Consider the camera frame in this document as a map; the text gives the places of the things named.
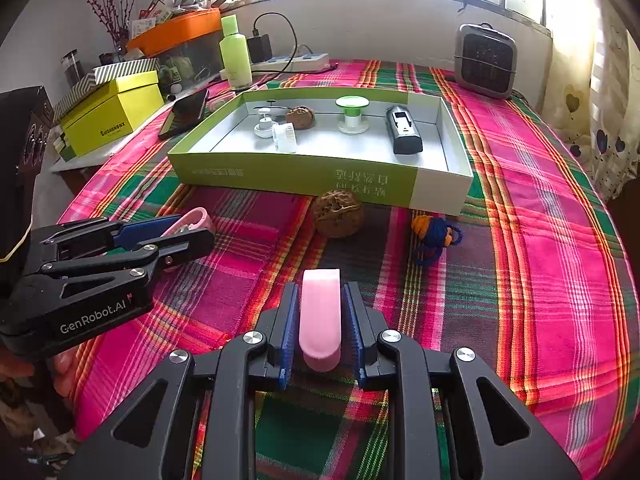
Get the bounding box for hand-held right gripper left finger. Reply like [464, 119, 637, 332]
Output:
[60, 282, 301, 480]

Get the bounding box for green plastic bottle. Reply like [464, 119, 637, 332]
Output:
[219, 14, 253, 88]

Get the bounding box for pink plastic clip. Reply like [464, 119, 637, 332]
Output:
[298, 268, 343, 373]

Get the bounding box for green and white cardboard box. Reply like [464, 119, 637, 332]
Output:
[166, 86, 474, 217]

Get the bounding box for black charger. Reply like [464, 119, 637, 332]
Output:
[247, 32, 273, 63]

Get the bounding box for orange box lid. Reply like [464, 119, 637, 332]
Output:
[126, 7, 222, 57]

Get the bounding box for black smartphone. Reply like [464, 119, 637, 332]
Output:
[158, 88, 210, 141]

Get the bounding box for red dried branches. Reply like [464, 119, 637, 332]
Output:
[75, 0, 148, 53]

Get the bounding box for dark glass tank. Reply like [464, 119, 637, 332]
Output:
[150, 32, 226, 86]

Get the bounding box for yellow cardboard box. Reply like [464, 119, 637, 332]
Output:
[59, 71, 166, 157]

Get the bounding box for plaid pink green cloth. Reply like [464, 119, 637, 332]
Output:
[57, 59, 640, 480]

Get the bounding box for pink carabiner clip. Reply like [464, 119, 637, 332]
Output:
[159, 207, 217, 273]

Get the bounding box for patterned curtain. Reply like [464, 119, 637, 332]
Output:
[542, 0, 640, 201]

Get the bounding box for black and white round stand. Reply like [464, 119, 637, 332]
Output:
[252, 100, 277, 139]

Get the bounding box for green and white spool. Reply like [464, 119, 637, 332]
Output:
[335, 95, 371, 135]

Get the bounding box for striped gift box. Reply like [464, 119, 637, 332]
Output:
[52, 57, 161, 121]

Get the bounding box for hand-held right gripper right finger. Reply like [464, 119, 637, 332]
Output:
[341, 281, 581, 480]

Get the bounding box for brown walnut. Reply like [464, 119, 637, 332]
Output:
[285, 105, 316, 131]
[312, 189, 364, 238]

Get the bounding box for dark glass jar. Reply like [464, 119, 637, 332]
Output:
[61, 49, 85, 83]

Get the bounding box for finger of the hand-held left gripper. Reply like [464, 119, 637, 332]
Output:
[32, 214, 183, 259]
[42, 227, 217, 286]

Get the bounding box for black handheld device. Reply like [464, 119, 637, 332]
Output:
[385, 105, 423, 155]

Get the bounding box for grey space heater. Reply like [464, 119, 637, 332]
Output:
[454, 22, 517, 101]

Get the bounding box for person's left hand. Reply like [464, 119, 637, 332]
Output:
[50, 346, 83, 398]

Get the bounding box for blue and orange yarn toy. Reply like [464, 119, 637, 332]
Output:
[411, 215, 464, 267]

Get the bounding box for white power strip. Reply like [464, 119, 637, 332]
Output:
[250, 52, 331, 73]

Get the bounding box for black cable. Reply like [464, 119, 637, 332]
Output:
[252, 12, 301, 83]

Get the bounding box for pile of paper packets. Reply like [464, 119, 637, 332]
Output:
[127, 0, 173, 38]

